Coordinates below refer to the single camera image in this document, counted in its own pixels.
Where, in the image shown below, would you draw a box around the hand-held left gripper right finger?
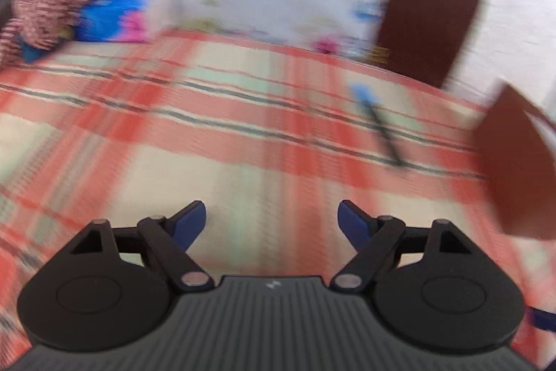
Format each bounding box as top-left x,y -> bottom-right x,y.
331,199 -> 474,294

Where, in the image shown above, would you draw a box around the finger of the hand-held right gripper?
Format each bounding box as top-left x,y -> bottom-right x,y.
527,305 -> 556,332

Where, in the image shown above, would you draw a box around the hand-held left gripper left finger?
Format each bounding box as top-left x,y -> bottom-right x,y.
69,200 -> 214,294

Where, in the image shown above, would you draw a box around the blue capped pen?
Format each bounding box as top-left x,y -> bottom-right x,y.
350,83 -> 408,169

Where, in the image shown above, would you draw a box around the brown cardboard box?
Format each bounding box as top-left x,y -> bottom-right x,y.
471,83 -> 556,241

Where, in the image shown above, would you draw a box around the plaid blanket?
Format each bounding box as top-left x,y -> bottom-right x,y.
0,27 -> 556,367

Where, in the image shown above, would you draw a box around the golden patterned cloth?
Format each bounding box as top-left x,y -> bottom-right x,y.
367,46 -> 392,66

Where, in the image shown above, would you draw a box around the blue floral packet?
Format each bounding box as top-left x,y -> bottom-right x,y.
75,0 -> 185,45

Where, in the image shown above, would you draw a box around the small blue cloth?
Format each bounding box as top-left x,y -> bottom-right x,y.
19,43 -> 50,64

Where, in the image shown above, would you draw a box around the red and white patterned cloth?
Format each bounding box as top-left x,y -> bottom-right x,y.
0,0 -> 119,68

